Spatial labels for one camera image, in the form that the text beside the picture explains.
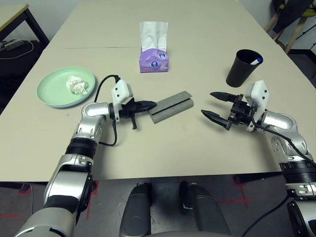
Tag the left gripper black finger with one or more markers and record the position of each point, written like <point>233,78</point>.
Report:
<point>144,109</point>
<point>146,103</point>

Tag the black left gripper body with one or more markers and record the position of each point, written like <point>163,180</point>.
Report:
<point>127,111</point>

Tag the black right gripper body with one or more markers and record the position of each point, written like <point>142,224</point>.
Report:
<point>239,111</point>

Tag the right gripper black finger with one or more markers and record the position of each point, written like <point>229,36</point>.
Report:
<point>214,117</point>
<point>222,96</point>

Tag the grey glasses case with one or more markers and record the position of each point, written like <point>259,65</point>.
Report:
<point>170,108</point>

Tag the white tissue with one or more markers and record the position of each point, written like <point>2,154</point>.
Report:
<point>75,85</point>

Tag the light green plate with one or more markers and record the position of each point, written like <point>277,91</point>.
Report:
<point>51,86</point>

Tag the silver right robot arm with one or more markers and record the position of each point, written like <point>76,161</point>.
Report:
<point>279,121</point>

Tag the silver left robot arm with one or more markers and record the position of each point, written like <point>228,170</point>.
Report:
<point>93,109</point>

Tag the black cup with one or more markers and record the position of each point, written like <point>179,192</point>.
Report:
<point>238,71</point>

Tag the purple tissue pack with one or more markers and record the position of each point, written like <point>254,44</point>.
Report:
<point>153,63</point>

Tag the white whiteboard marker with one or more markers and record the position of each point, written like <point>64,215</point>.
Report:
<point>256,61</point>

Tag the black table foot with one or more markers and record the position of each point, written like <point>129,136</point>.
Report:
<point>254,177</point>

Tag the wooden stool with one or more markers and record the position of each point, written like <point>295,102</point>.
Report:
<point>293,37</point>

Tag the dark grey robot right leg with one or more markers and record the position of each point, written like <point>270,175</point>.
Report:
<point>205,212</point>

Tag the dark grey robot leg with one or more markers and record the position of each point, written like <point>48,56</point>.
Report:
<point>205,212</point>
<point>135,212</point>

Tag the dark grey robot left leg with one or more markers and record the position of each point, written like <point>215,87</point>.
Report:
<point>135,212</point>

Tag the black tripod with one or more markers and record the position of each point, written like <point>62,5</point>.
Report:
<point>306,30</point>

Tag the black jacket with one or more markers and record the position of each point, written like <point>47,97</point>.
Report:
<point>288,14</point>

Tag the grey robot torso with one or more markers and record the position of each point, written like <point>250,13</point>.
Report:
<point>185,234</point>

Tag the grey power strip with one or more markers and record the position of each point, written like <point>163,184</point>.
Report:
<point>13,44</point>

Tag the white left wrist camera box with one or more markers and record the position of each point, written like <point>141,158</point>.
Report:
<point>121,91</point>

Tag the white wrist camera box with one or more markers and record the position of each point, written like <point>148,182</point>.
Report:
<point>258,95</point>
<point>121,91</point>

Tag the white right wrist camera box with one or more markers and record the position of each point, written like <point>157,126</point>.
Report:
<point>258,95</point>

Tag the beige side table black frame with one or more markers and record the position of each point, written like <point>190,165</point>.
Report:
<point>12,14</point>

